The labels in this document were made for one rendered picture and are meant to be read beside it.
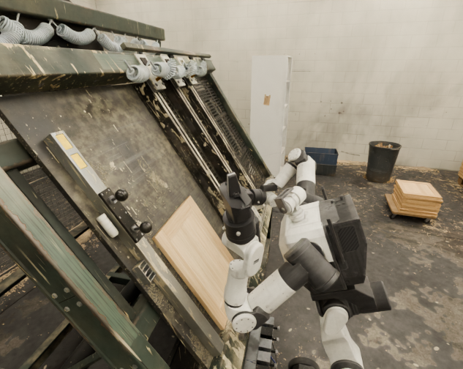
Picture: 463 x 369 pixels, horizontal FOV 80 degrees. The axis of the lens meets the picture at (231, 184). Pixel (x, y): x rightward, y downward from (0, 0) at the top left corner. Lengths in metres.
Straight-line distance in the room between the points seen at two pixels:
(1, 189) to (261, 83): 4.45
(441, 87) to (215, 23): 4.50
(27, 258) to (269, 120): 4.48
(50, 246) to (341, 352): 1.23
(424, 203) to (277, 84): 2.73
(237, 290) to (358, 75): 5.66
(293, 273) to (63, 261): 0.64
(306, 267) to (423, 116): 5.81
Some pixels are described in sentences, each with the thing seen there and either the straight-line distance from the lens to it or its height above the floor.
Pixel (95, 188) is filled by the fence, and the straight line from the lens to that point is 0.97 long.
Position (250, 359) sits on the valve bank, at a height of 0.74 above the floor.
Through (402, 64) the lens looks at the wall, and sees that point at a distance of 6.35.
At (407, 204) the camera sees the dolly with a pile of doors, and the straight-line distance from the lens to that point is 4.23.
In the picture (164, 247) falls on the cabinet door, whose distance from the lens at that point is 1.11.
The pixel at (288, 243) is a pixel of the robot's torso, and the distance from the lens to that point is 1.03.
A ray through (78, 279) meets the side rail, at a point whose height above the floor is 1.39.
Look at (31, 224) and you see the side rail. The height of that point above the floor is 1.54.
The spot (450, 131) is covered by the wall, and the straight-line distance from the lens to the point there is 6.74.
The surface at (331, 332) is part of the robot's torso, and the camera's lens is 1.36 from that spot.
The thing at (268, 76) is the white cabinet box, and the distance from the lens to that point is 4.91.
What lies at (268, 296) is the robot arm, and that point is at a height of 1.21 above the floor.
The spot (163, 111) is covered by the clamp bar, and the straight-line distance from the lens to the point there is 1.51.
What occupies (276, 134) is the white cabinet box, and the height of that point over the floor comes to 0.80.
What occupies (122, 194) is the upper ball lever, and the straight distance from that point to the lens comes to 0.86.
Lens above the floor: 1.88
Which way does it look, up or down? 23 degrees down
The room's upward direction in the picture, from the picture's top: straight up
